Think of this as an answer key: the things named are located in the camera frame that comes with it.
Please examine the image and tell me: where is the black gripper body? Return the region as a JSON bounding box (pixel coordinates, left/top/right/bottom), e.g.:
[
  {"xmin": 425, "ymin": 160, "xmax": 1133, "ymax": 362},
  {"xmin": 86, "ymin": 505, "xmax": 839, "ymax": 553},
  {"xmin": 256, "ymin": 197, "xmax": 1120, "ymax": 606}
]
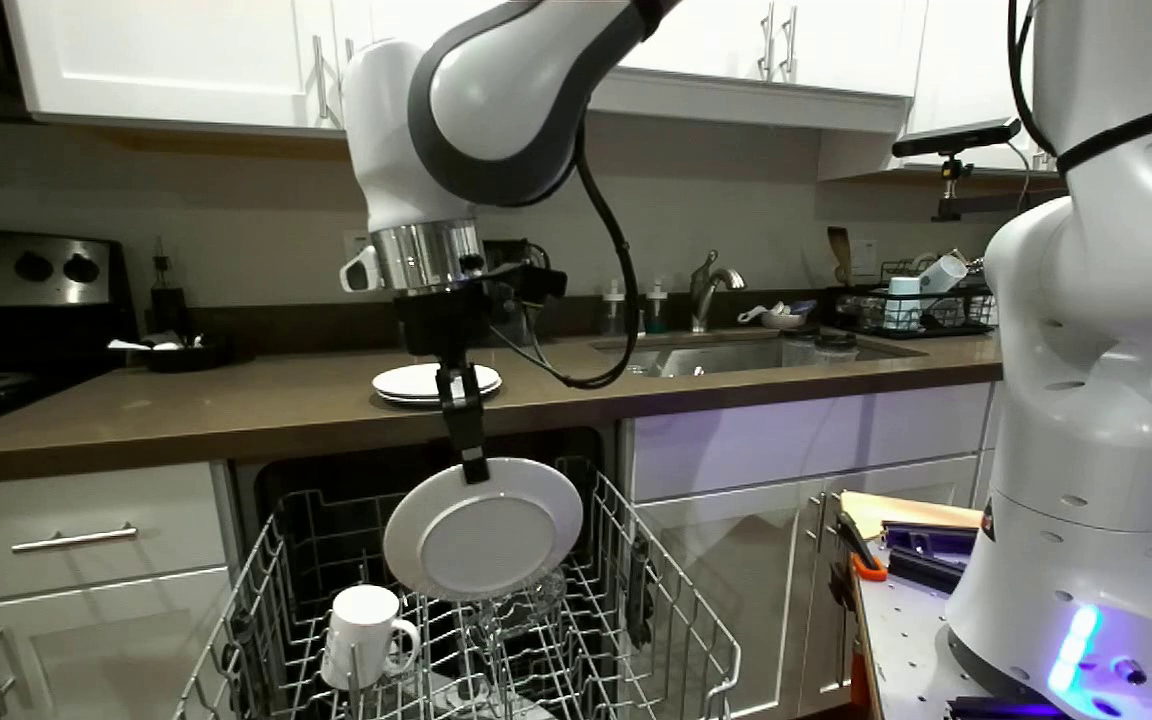
[{"xmin": 396, "ymin": 273, "xmax": 528, "ymax": 366}]

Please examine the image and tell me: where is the white ceramic plate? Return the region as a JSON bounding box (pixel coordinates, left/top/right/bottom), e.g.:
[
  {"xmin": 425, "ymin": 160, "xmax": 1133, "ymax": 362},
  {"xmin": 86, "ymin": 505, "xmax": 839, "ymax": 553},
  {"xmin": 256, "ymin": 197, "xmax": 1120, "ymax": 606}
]
[
  {"xmin": 370, "ymin": 358, "xmax": 508, "ymax": 404},
  {"xmin": 382, "ymin": 453, "xmax": 590, "ymax": 604}
]

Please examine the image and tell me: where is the black coffee maker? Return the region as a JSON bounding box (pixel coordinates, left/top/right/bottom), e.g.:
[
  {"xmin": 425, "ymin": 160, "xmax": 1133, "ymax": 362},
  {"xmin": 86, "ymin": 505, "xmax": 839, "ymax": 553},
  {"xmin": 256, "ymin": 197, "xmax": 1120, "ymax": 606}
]
[{"xmin": 479, "ymin": 236, "xmax": 557, "ymax": 339}]

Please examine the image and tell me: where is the small soap bottle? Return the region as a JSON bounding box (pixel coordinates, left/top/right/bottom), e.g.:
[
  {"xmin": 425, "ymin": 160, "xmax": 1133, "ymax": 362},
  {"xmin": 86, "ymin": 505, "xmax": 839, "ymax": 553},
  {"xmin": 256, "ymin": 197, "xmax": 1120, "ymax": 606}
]
[
  {"xmin": 646, "ymin": 274, "xmax": 674, "ymax": 335},
  {"xmin": 601, "ymin": 274, "xmax": 628, "ymax": 335}
]

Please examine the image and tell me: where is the clear drinking glass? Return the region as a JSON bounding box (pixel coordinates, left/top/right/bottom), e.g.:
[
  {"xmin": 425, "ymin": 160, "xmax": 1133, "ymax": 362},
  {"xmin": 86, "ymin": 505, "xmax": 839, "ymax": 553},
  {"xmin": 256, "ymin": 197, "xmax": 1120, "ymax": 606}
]
[{"xmin": 460, "ymin": 576, "xmax": 575, "ymax": 665}]

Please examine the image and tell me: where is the white ceramic mug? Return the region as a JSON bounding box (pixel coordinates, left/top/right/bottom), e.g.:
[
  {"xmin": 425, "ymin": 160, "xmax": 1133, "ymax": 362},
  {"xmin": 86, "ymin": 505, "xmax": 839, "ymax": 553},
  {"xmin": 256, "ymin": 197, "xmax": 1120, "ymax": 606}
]
[{"xmin": 318, "ymin": 581, "xmax": 425, "ymax": 693}]

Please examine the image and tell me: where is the chrome faucet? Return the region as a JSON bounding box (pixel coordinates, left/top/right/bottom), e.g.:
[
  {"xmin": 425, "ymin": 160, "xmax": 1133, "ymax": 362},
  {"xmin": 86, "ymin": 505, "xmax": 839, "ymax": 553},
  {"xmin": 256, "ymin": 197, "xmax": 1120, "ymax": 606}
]
[{"xmin": 683, "ymin": 251, "xmax": 749, "ymax": 335}]

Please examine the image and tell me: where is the black pan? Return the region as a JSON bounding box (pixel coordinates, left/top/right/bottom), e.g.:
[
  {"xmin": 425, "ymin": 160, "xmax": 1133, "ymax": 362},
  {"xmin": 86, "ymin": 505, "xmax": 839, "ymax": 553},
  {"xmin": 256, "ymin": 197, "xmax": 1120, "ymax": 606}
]
[{"xmin": 105, "ymin": 331, "xmax": 254, "ymax": 377}]

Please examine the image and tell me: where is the stainless kitchen sink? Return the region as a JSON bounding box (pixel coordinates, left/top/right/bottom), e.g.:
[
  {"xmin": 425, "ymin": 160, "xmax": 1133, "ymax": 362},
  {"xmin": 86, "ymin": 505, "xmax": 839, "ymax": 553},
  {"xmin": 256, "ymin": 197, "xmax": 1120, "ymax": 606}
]
[{"xmin": 591, "ymin": 327, "xmax": 929, "ymax": 385}]

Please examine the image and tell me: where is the dark glass bottle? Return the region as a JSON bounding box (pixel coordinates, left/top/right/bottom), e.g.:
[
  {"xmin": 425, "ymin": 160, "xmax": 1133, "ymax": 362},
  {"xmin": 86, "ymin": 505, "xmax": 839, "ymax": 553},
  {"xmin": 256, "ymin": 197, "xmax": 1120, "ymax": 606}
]
[{"xmin": 143, "ymin": 246, "xmax": 196, "ymax": 339}]

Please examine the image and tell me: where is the white under-sink cabinet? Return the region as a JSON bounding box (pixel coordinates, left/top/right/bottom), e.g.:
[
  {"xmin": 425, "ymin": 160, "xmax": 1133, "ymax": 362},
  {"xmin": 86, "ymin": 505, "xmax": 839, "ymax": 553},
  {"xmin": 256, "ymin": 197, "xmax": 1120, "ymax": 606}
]
[{"xmin": 619, "ymin": 381, "xmax": 1004, "ymax": 720}]

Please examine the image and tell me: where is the white rag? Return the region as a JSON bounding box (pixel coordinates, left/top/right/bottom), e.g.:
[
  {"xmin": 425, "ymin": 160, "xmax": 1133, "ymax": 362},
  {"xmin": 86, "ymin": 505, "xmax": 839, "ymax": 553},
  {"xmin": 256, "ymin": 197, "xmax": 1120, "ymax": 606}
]
[{"xmin": 733, "ymin": 301, "xmax": 822, "ymax": 331}]

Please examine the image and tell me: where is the white drawer front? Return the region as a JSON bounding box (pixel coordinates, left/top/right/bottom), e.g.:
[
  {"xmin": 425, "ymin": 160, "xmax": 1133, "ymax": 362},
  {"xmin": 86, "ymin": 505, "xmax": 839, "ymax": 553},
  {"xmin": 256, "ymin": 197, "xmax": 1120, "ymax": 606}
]
[{"xmin": 0, "ymin": 459, "xmax": 232, "ymax": 606}]

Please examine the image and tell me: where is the wooden utensil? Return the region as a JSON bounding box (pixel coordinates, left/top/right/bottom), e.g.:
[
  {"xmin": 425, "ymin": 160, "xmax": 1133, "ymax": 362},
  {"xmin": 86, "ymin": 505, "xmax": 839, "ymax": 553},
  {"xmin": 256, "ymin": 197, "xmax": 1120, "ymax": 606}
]
[{"xmin": 824, "ymin": 222, "xmax": 861, "ymax": 291}]

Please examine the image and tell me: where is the white upper cabinet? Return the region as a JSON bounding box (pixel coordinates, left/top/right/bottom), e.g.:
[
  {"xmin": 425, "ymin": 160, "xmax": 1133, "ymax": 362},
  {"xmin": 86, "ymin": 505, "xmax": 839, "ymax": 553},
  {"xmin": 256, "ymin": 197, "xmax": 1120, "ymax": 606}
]
[{"xmin": 0, "ymin": 0, "xmax": 934, "ymax": 135}]

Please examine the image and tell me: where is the white lower cabinet door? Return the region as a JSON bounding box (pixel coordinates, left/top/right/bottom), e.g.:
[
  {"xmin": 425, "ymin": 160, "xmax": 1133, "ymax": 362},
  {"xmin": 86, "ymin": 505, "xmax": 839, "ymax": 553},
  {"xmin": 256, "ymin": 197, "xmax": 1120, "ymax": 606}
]
[{"xmin": 0, "ymin": 569, "xmax": 235, "ymax": 720}]

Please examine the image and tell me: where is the wooden board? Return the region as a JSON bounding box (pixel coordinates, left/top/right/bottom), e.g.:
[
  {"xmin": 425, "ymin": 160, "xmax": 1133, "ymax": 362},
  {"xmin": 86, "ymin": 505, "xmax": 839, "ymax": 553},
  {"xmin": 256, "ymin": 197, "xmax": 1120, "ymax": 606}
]
[{"xmin": 836, "ymin": 488, "xmax": 990, "ymax": 542}]

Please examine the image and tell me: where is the black dish drying rack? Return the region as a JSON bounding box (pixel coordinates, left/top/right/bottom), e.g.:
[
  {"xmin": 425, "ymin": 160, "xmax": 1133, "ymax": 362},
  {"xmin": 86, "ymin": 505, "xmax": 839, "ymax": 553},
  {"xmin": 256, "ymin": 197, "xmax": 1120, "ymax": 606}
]
[{"xmin": 829, "ymin": 273, "xmax": 1004, "ymax": 339}]

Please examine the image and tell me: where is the robot mounting table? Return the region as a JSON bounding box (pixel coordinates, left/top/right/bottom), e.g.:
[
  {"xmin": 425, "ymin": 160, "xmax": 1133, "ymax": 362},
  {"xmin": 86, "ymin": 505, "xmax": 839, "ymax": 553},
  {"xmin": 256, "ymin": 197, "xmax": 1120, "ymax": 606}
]
[{"xmin": 850, "ymin": 569, "xmax": 1152, "ymax": 720}]

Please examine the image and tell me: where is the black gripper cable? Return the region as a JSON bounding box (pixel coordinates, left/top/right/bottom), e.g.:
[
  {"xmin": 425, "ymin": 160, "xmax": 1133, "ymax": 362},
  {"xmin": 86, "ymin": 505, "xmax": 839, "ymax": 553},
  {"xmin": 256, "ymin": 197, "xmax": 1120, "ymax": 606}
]
[{"xmin": 490, "ymin": 116, "xmax": 646, "ymax": 393}]

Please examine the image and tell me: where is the wire dishwasher rack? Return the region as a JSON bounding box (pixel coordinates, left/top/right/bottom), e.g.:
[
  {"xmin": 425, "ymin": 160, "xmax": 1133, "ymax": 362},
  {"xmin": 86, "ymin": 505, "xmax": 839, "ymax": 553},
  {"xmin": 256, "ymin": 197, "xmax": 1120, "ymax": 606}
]
[{"xmin": 172, "ymin": 453, "xmax": 749, "ymax": 720}]

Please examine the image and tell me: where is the metal drawer handle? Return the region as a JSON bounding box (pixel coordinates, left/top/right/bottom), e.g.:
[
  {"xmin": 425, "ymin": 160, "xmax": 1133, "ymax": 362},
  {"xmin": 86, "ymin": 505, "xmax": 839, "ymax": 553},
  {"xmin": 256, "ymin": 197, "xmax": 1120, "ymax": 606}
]
[{"xmin": 8, "ymin": 520, "xmax": 143, "ymax": 556}]

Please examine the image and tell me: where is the orange handled tool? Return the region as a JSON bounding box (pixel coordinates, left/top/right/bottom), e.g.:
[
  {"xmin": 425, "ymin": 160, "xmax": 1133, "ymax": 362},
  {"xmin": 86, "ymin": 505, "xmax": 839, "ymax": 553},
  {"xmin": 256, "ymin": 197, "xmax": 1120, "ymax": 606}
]
[{"xmin": 829, "ymin": 505, "xmax": 898, "ymax": 589}]

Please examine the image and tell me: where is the black bracket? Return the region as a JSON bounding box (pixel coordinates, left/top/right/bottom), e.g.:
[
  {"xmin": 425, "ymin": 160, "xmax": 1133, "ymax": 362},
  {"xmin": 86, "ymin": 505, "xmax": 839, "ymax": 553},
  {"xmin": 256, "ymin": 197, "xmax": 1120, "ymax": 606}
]
[{"xmin": 881, "ymin": 520, "xmax": 991, "ymax": 592}]

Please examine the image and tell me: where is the black camera on stand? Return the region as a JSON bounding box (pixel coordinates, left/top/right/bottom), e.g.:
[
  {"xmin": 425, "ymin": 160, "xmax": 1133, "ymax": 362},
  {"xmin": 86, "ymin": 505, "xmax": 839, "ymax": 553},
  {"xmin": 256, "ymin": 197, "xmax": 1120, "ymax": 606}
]
[{"xmin": 892, "ymin": 116, "xmax": 1025, "ymax": 222}]

